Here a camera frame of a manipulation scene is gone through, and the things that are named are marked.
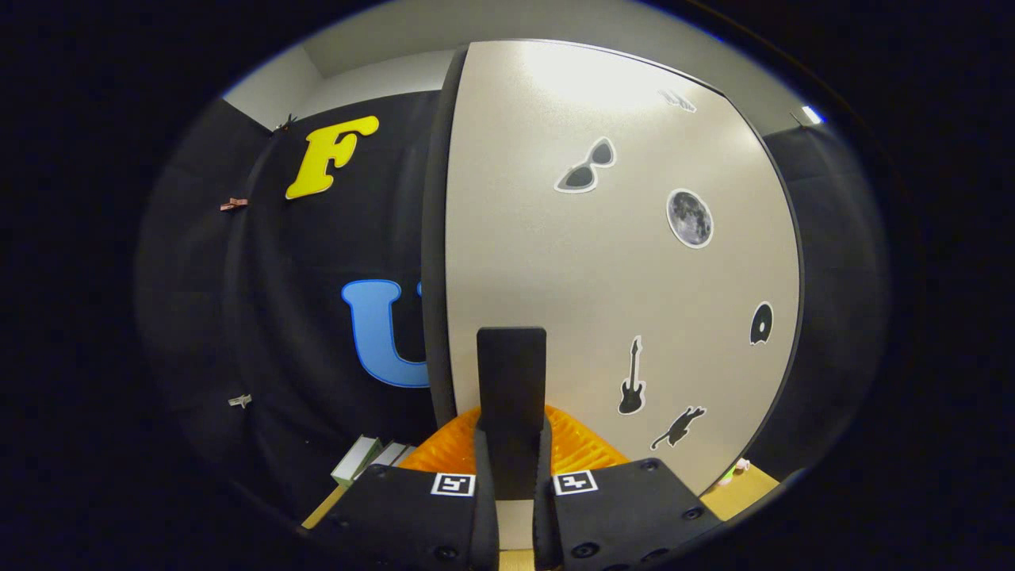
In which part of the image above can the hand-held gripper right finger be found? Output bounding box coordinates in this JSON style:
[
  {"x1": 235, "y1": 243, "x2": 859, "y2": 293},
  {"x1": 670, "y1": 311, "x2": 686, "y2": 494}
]
[{"x1": 533, "y1": 404, "x2": 724, "y2": 571}]

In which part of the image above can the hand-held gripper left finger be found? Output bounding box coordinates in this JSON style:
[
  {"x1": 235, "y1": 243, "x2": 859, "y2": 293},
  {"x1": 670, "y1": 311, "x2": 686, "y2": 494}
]
[{"x1": 305, "y1": 407, "x2": 500, "y2": 571}]

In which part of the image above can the black door handle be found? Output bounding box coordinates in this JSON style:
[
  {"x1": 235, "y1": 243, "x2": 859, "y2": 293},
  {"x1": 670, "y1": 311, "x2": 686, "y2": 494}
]
[{"x1": 477, "y1": 327, "x2": 548, "y2": 502}]

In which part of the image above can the green book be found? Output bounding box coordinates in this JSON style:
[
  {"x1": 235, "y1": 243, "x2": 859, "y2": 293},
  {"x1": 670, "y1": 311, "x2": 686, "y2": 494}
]
[{"x1": 331, "y1": 435, "x2": 383, "y2": 486}]

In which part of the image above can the black backdrop cloth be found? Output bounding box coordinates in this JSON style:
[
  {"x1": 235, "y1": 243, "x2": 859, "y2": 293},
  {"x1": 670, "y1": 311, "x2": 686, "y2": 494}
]
[{"x1": 135, "y1": 89, "x2": 889, "y2": 524}]

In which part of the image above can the dark grey cabinet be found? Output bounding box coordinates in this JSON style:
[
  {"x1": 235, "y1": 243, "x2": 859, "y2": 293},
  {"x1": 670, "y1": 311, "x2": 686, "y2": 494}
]
[{"x1": 420, "y1": 38, "x2": 806, "y2": 500}]

